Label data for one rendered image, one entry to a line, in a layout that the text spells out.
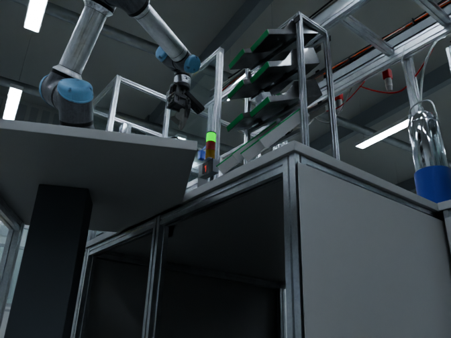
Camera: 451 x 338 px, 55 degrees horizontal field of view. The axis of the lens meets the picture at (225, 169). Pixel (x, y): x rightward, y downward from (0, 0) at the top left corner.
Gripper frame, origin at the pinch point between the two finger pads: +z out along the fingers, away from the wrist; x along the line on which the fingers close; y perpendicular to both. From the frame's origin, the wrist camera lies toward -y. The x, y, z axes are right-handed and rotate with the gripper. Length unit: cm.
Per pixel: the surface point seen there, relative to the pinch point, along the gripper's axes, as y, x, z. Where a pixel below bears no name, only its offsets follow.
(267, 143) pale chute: -9.0, 43.2, 21.6
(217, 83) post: -33, -23, -50
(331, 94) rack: -40, 49, -9
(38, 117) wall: -87, -797, -405
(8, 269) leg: 46, -51, 60
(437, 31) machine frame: -123, 61, -80
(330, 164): -8, 70, 39
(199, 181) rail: -2.1, 12.2, 28.2
